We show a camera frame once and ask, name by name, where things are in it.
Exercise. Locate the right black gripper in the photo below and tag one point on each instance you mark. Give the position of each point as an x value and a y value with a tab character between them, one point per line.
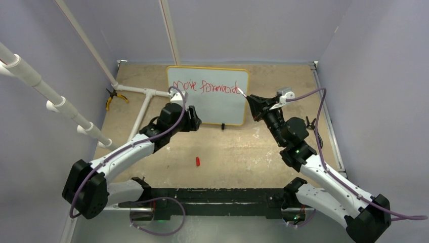
259	106

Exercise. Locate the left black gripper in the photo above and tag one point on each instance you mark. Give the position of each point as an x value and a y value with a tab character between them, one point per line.
192	121

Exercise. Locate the red whiteboard marker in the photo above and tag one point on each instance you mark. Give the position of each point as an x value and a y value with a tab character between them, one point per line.
241	92

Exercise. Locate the yellow framed whiteboard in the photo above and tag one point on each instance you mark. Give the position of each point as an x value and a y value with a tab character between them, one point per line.
214	92

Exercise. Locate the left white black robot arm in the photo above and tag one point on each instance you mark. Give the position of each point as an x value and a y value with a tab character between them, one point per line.
86	188

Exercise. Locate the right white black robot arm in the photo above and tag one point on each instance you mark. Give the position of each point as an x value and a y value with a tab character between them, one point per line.
363	215

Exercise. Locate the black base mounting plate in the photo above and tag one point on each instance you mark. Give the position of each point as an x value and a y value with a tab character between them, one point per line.
271	203

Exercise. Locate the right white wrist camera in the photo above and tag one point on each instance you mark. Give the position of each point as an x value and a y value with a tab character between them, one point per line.
283	97

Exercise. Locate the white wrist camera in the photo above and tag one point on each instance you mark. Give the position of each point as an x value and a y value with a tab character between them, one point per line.
283	97
180	98

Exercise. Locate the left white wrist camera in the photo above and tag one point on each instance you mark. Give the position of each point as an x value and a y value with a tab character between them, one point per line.
180	98

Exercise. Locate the black handled pliers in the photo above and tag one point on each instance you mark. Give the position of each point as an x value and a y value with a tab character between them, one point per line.
312	126

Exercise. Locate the yellow handled pliers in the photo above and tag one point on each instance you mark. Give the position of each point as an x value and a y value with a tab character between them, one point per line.
112	95

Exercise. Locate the aluminium extrusion rail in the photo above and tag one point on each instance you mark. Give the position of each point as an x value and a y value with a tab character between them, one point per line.
332	136

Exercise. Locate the white PVC pipe frame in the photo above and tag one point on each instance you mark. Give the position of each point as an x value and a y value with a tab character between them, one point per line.
40	33

